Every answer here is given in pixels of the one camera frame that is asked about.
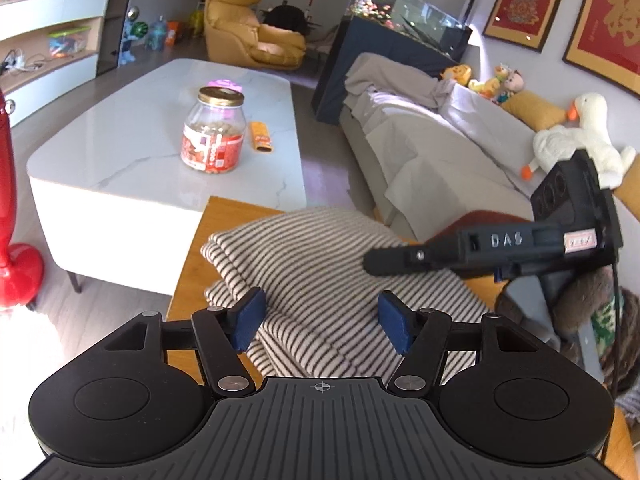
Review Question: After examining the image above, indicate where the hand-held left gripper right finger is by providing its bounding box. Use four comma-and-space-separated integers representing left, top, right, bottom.
377, 290, 544, 401

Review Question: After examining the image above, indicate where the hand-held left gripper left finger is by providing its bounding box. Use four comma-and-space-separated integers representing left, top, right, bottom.
101, 287, 267, 399

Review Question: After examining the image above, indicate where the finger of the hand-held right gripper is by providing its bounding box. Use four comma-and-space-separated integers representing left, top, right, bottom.
363, 244, 429, 277

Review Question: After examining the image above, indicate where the striped long-sleeve shirt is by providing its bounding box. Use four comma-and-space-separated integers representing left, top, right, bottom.
200, 206, 496, 379

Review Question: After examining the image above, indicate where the red fluffy coat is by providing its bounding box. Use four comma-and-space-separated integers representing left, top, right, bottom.
424, 209, 537, 247

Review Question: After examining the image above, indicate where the yellow cushion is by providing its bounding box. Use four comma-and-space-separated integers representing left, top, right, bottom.
500, 91, 569, 134
612, 164, 640, 207

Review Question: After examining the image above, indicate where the white goose plush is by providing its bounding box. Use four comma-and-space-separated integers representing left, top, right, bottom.
520, 92, 637, 189

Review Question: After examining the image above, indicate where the grey sofa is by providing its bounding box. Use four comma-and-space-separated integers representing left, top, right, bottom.
339, 52, 640, 242

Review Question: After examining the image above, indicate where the doll plush toy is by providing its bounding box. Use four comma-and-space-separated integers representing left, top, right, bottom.
499, 72, 529, 106

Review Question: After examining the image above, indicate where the yellow chick plush toy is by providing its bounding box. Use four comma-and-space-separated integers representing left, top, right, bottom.
469, 62, 507, 99

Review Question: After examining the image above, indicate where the grey knitted cloth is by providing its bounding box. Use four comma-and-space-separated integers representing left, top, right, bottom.
614, 389, 640, 427

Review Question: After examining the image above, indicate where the orange snack packet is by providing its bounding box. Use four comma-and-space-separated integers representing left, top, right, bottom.
248, 120, 274, 154

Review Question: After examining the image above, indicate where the beige blanket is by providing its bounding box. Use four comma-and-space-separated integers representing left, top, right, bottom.
344, 52, 457, 109

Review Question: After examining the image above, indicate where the glass jar with red label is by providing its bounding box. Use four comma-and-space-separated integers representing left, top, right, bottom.
179, 86, 247, 175

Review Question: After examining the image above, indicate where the orange plush toy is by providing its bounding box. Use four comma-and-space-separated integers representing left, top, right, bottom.
439, 63, 474, 86

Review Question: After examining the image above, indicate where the white marble coffee table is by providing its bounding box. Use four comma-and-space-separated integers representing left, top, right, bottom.
27, 57, 309, 296

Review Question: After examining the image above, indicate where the red framed calligraphy picture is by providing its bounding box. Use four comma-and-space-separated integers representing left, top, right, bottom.
562, 0, 640, 99

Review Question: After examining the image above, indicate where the red floor appliance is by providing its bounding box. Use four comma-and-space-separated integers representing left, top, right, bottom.
0, 87, 46, 311

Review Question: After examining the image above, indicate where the red framed vase picture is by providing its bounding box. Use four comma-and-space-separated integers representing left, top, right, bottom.
482, 0, 574, 54

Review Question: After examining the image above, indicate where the glass fish tank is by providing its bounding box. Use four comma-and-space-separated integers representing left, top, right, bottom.
349, 0, 476, 56

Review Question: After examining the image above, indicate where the black chair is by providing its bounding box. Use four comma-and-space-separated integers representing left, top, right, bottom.
262, 4, 312, 42

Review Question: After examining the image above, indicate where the yellow armchair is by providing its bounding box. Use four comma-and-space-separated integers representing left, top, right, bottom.
202, 0, 307, 72

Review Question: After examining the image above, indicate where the blue water bottle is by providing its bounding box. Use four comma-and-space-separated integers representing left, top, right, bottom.
144, 15, 169, 51

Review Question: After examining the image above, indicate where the blue toy robot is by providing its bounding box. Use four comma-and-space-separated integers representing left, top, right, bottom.
121, 20, 139, 65

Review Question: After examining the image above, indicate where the clear plastic box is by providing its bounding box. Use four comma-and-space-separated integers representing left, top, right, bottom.
47, 27, 89, 59

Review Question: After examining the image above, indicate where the white shelf cabinet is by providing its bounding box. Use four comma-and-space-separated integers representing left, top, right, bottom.
0, 0, 121, 129

